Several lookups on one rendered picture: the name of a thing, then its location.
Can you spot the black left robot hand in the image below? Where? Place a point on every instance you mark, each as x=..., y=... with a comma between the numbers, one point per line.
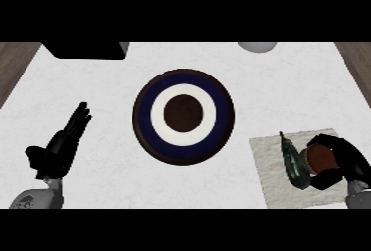
x=59, y=150

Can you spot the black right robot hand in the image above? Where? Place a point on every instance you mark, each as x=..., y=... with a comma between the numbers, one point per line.
x=347, y=156

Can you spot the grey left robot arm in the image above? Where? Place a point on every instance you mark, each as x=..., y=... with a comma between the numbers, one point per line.
x=38, y=196

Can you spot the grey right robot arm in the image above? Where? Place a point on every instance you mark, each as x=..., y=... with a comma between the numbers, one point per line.
x=358, y=195

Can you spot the pale grey placemat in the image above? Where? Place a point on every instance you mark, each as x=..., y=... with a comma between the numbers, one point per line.
x=275, y=173

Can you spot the blue white brown round plate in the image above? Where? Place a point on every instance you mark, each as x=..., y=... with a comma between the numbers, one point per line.
x=183, y=116

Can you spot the dark green vegetable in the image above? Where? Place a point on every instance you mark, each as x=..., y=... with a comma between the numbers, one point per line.
x=294, y=163

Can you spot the black box appliance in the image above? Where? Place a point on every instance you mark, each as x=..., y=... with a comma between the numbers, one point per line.
x=87, y=50

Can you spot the pale grey round object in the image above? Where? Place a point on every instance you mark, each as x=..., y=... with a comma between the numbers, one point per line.
x=257, y=47

